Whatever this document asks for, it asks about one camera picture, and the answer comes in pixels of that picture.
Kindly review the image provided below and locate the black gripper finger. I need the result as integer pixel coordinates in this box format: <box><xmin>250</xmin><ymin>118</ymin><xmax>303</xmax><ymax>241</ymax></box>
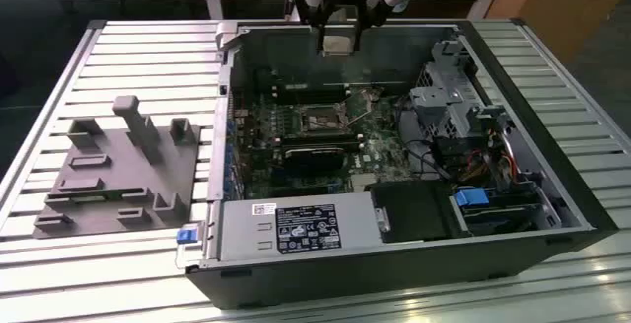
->
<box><xmin>290</xmin><ymin>0</ymin><xmax>342</xmax><ymax>54</ymax></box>
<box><xmin>350</xmin><ymin>0</ymin><xmax>394</xmax><ymax>53</ymax></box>

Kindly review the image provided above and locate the silver CPU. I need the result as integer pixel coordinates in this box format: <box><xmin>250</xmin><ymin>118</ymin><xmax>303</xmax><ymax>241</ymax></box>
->
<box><xmin>323</xmin><ymin>35</ymin><xmax>358</xmax><ymax>58</ymax></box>

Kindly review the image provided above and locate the CPU socket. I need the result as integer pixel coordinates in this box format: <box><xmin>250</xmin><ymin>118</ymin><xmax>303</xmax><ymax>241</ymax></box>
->
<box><xmin>298</xmin><ymin>103</ymin><xmax>352</xmax><ymax>136</ymax></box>

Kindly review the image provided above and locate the metal drive cage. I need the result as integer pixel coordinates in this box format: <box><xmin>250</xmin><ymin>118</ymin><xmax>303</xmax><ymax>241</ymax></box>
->
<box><xmin>407</xmin><ymin>40</ymin><xmax>512</xmax><ymax>141</ymax></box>

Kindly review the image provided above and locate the green motherboard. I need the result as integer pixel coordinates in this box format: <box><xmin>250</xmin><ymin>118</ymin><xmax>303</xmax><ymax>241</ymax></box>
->
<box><xmin>226</xmin><ymin>81</ymin><xmax>420</xmax><ymax>200</ymax></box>

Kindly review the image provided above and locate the black graphics card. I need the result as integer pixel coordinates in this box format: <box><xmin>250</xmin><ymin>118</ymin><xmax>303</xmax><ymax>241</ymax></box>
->
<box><xmin>282</xmin><ymin>146</ymin><xmax>347</xmax><ymax>171</ymax></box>

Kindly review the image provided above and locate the wooden cabinet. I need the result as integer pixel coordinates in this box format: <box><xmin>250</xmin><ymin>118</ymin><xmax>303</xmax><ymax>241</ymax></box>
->
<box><xmin>512</xmin><ymin>0</ymin><xmax>631</xmax><ymax>64</ymax></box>

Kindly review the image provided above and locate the silver chipset heatsink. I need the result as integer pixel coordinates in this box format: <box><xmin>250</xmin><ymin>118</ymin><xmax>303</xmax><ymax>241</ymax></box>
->
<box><xmin>348</xmin><ymin>174</ymin><xmax>372</xmax><ymax>191</ymax></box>

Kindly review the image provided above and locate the blue disk carrier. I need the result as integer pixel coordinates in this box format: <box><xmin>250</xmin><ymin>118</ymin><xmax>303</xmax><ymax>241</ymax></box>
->
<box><xmin>451</xmin><ymin>186</ymin><xmax>490</xmax><ymax>208</ymax></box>

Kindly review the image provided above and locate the black plastic shroud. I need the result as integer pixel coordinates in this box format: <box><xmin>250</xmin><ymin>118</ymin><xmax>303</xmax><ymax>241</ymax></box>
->
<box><xmin>368</xmin><ymin>181</ymin><xmax>467</xmax><ymax>245</ymax></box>

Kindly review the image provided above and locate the grey parts rack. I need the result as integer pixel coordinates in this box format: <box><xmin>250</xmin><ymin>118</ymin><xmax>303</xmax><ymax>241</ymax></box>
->
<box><xmin>29</xmin><ymin>95</ymin><xmax>204</xmax><ymax>241</ymax></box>

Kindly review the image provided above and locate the silver power supply unit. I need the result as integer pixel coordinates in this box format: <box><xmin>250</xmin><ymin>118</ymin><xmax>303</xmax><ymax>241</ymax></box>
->
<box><xmin>210</xmin><ymin>189</ymin><xmax>386</xmax><ymax>261</ymax></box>

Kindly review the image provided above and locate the blue case latch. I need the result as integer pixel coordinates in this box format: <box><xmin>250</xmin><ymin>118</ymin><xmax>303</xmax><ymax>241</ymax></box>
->
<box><xmin>176</xmin><ymin>226</ymin><xmax>199</xmax><ymax>245</ymax></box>

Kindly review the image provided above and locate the black PC case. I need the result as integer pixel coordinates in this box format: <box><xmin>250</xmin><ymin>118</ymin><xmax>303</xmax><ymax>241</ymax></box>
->
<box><xmin>184</xmin><ymin>18</ymin><xmax>620</xmax><ymax>311</ymax></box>

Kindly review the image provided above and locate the yellow wire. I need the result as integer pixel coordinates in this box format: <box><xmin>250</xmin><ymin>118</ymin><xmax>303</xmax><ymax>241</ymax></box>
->
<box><xmin>460</xmin><ymin>162</ymin><xmax>492</xmax><ymax>183</ymax></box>

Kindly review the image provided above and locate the orange wire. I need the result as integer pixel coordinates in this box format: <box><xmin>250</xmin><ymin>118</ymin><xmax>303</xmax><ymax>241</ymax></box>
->
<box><xmin>500</xmin><ymin>151</ymin><xmax>522</xmax><ymax>186</ymax></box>

